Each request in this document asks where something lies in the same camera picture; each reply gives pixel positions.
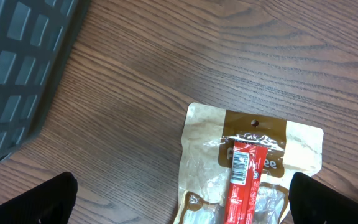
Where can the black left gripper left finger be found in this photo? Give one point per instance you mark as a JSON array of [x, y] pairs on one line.
[[50, 202]]

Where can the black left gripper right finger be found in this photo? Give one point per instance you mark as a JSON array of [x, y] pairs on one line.
[[312, 202]]

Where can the red snack stick packet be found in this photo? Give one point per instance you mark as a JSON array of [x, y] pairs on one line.
[[247, 166]]

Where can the grey plastic mesh basket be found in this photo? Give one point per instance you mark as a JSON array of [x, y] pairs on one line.
[[36, 38]]

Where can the brown clear snack bag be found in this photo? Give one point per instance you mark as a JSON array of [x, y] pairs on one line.
[[205, 171]]

